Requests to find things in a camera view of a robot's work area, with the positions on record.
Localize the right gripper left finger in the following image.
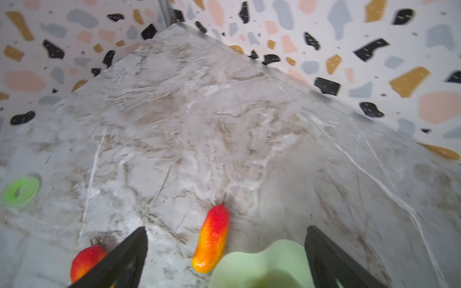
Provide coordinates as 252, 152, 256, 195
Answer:
70, 227, 148, 288

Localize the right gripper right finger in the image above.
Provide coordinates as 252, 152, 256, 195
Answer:
304, 226, 385, 288

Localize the red yellow fake mango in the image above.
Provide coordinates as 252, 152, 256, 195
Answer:
192, 204, 230, 274

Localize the red orange fake mango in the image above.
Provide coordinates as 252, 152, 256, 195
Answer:
70, 246, 106, 284

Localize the light green scalloped fruit bowl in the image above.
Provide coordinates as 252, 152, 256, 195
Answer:
208, 240, 317, 288

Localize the green ring toy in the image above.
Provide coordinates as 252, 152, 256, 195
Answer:
1, 176, 40, 208

